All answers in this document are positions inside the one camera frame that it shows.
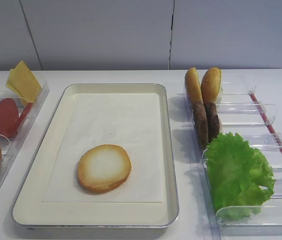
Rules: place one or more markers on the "brown meat patty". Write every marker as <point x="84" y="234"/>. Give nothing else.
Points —
<point x="201" y="124"/>
<point x="213" y="123"/>

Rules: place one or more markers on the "right brown meat patty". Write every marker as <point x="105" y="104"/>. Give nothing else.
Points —
<point x="213" y="123"/>

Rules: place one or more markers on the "yellow cheese slices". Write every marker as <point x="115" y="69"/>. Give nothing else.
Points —
<point x="23" y="82"/>

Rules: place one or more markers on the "left clear acrylic rack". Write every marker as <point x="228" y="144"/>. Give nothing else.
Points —
<point x="10" y="147"/>

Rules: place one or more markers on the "cream metal tray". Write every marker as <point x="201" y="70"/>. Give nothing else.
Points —
<point x="30" y="210"/>

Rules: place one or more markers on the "thin red tomato slice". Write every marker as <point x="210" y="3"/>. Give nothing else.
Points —
<point x="21" y="119"/>

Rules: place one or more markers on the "right clear acrylic rack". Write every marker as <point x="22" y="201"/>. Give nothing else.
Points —
<point x="241" y="113"/>

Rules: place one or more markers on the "toasted bread slice on tray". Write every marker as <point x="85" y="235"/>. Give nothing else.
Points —
<point x="103" y="168"/>

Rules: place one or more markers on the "left bun half right rack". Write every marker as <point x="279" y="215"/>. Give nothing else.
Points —
<point x="192" y="85"/>

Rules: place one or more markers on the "left brown meat patty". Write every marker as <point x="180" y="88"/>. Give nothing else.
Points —
<point x="201" y="124"/>

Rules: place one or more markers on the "green lettuce leaf in rack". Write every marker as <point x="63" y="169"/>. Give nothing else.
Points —
<point x="240" y="177"/>

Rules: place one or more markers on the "bun half rack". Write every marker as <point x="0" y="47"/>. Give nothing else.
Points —
<point x="210" y="85"/>
<point x="192" y="85"/>

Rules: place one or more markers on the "white paper sheet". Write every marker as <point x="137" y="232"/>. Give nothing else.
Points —
<point x="132" y="121"/>

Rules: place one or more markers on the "clear acrylic rack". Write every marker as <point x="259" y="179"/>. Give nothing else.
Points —
<point x="10" y="147"/>
<point x="241" y="113"/>

